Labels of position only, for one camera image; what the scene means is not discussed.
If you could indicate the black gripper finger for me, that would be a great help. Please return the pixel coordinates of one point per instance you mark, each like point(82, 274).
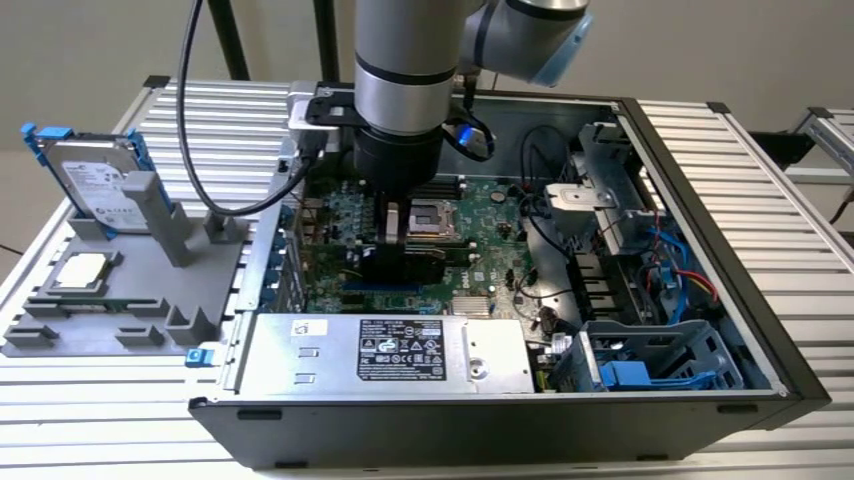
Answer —
point(396, 220)
point(380, 220)

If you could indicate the green graphics card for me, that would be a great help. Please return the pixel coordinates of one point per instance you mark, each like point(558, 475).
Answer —
point(407, 265)

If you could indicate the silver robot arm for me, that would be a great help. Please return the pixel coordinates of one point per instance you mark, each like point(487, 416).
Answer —
point(400, 50)

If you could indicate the CPU socket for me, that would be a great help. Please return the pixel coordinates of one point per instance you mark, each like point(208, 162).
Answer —
point(434, 220)

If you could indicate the black module with blue light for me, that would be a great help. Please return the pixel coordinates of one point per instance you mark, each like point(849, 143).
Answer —
point(467, 136)

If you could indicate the green motherboard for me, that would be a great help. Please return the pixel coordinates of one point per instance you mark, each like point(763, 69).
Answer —
point(487, 235)

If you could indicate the blue expansion slot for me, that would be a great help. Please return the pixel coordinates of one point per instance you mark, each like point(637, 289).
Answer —
point(387, 290)

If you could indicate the round coin battery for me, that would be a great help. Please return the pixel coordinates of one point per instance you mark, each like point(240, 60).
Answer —
point(498, 195)

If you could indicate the small silver heat sink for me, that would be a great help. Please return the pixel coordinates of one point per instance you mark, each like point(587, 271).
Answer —
point(473, 306)

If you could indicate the black stand pole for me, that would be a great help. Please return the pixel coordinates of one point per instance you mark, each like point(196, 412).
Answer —
point(327, 40)
point(230, 40)

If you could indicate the silver power supply unit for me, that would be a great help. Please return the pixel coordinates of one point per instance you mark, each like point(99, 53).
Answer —
point(334, 360)

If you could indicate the metal drive cage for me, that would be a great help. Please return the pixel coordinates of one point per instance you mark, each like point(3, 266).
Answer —
point(614, 165)

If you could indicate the grey parts rack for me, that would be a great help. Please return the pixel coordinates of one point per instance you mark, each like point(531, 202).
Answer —
point(136, 285)

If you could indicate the blue case latch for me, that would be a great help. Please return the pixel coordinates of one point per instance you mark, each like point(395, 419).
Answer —
point(195, 356)

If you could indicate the black table corner cap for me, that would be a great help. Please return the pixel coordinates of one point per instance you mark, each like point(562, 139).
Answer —
point(156, 82)
point(718, 107)

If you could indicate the grey plastic disk bay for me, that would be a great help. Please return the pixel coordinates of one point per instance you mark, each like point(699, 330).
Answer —
point(641, 340)

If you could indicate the hard disk in blue carrier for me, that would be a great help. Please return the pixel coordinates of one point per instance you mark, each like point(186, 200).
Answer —
point(90, 185)

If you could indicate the open grey PC case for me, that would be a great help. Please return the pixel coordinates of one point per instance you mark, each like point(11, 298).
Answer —
point(467, 435)

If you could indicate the blue disk carrier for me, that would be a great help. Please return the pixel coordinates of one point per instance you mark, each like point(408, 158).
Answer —
point(623, 375)

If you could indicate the silver CPU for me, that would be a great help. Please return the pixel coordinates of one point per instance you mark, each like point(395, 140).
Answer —
point(80, 270)

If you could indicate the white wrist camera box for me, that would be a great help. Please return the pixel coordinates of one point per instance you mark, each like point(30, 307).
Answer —
point(334, 112)

